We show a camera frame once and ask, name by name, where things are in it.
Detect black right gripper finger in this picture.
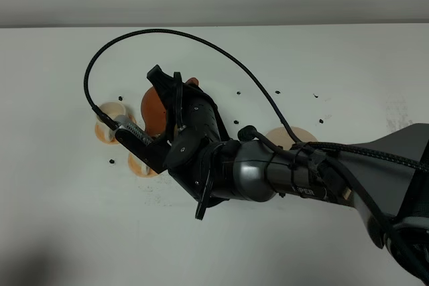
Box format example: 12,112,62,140
147,65,178,119
195,165,221,220

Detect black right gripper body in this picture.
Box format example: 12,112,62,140
164,82,230,201

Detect brown clay teapot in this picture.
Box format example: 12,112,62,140
139,77,200,139

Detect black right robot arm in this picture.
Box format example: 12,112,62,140
147,66,428,283

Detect beige teapot coaster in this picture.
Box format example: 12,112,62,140
265,127,317,150

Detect white teacup far left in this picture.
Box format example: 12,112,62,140
95,101,128,143

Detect white teacup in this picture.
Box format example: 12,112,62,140
95,101,128,143
129,154,151,177

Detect white teacup near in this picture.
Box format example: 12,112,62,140
129,154,151,177

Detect orange saucer near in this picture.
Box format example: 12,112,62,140
127,153,158,178

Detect orange saucer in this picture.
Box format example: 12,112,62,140
127,153,158,178
95,117,119,145

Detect orange saucer far left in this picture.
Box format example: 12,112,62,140
95,117,119,145

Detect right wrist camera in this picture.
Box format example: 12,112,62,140
114,115,170,173

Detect black right camera cable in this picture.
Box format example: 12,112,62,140
83,28,302,143

